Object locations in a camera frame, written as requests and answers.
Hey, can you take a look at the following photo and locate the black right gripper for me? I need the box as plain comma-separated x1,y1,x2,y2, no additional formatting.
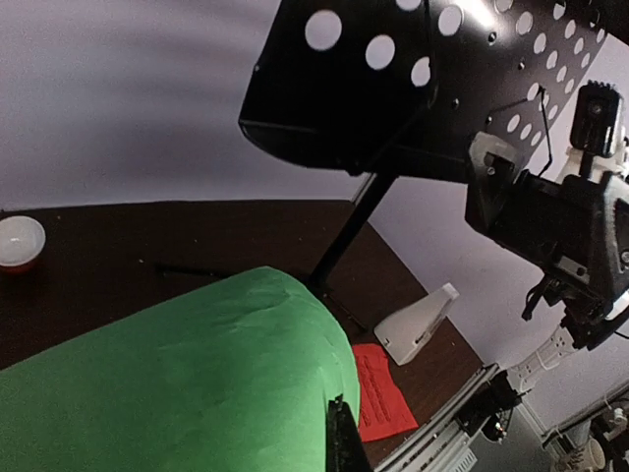
465,132,628,303

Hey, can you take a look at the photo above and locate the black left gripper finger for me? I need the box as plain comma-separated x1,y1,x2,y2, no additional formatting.
325,395,372,472

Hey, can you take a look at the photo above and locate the red sheet music paper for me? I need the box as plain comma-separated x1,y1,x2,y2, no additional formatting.
352,343,419,443

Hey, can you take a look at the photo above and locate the white metronome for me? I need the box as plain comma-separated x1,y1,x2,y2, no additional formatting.
373,283,459,366

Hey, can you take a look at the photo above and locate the green cloth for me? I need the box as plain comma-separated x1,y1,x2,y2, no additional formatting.
1,267,361,471

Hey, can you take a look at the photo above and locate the black music stand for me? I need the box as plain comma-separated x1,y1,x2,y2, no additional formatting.
154,0,610,335

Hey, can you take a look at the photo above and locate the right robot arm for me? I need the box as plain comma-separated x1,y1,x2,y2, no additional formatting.
465,132,628,393

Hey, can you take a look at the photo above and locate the orange white bowl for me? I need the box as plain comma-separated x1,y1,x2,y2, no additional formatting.
1,215,46,273

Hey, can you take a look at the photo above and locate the aluminium front rail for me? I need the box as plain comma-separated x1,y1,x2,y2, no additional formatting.
375,364,499,471

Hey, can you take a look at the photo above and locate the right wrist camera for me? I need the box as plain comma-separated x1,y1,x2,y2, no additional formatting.
569,81,628,180

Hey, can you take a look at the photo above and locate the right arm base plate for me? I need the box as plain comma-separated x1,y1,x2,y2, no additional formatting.
456,371,523,443

